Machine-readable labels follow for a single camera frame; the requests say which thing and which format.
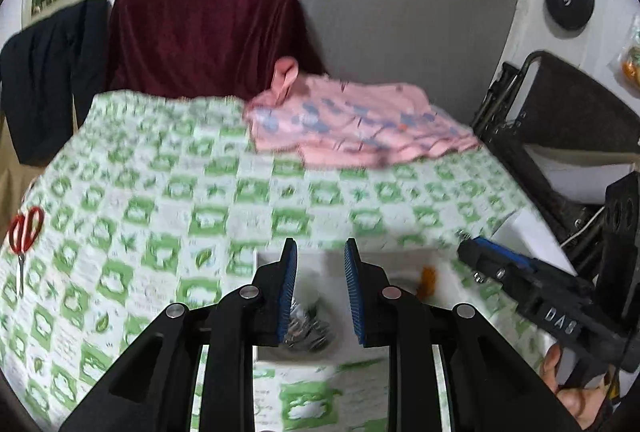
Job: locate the pink patterned cloth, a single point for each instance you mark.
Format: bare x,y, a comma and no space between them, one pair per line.
360,127

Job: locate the black jacket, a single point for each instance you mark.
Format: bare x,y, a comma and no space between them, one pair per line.
45,77

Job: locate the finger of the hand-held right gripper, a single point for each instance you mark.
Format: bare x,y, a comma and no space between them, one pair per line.
505,252
492,269

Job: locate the dark red cloth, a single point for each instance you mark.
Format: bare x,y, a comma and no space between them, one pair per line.
200,32

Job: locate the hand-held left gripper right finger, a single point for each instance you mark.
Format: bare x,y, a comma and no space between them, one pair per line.
356,299

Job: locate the clear plastic bag with fruit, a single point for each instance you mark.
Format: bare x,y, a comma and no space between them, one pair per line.
632,64

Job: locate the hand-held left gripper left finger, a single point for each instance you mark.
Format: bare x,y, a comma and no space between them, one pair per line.
286,299

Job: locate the person's right hand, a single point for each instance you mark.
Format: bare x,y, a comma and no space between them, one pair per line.
575,399

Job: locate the green and white checked tablecloth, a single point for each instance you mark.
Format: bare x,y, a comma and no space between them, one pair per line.
150,192

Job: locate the black folding chair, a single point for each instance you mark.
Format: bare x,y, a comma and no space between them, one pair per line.
565,107

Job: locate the white cardboard box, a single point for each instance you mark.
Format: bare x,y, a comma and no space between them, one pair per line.
400,262

